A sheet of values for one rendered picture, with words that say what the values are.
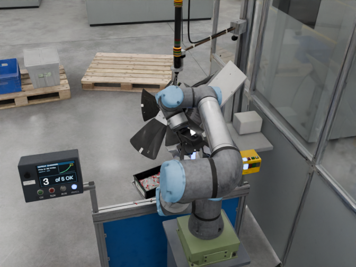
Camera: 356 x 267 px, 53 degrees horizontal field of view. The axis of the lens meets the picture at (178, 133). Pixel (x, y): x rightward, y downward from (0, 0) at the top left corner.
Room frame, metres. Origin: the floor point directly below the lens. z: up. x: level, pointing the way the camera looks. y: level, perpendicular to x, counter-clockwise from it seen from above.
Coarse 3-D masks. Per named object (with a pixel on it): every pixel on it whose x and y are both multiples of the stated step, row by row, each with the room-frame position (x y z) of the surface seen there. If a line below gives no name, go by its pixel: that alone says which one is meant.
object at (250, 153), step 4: (240, 152) 1.57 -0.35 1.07; (244, 152) 1.57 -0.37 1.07; (248, 152) 1.57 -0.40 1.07; (252, 152) 1.57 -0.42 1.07; (244, 156) 1.53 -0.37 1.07; (248, 156) 1.53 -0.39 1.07; (252, 156) 1.54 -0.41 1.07; (248, 160) 1.50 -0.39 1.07; (252, 160) 1.50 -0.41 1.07; (256, 160) 1.51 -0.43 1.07; (260, 160) 1.51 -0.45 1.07; (244, 164) 1.48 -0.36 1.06; (260, 164) 1.51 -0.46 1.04; (248, 168) 1.49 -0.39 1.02; (252, 168) 1.50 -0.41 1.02; (256, 168) 1.51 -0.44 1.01; (244, 172) 1.49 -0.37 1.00; (248, 172) 1.49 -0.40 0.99; (252, 172) 1.50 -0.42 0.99
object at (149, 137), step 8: (152, 120) 1.84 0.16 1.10; (144, 128) 1.82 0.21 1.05; (152, 128) 1.81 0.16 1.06; (160, 128) 1.80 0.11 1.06; (136, 136) 1.81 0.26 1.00; (144, 136) 1.79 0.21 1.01; (152, 136) 1.77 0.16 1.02; (160, 136) 1.77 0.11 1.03; (136, 144) 1.77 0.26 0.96; (144, 144) 1.75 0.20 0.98; (152, 144) 1.74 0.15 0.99; (160, 144) 1.74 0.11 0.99; (144, 152) 1.72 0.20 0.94; (152, 152) 1.71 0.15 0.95
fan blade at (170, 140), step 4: (188, 120) 1.71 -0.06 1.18; (192, 124) 1.67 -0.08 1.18; (196, 124) 1.66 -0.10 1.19; (168, 128) 1.66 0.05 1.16; (192, 128) 1.63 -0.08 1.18; (196, 128) 1.63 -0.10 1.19; (200, 128) 1.62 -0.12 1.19; (168, 132) 1.63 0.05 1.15; (172, 132) 1.62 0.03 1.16; (200, 132) 1.58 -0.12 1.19; (168, 136) 1.60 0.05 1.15; (172, 136) 1.59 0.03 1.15; (176, 136) 1.59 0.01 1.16; (168, 140) 1.57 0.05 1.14; (172, 140) 1.57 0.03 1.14; (176, 140) 1.56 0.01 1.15; (168, 144) 1.55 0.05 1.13; (172, 144) 1.54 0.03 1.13
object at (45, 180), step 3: (39, 177) 1.19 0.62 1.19; (42, 177) 1.19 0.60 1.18; (45, 177) 1.20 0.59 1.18; (48, 177) 1.20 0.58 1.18; (42, 180) 1.19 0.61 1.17; (45, 180) 1.19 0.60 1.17; (48, 180) 1.20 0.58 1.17; (42, 183) 1.19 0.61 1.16; (45, 183) 1.19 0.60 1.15; (48, 183) 1.19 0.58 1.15; (51, 183) 1.19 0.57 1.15; (42, 186) 1.18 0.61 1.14
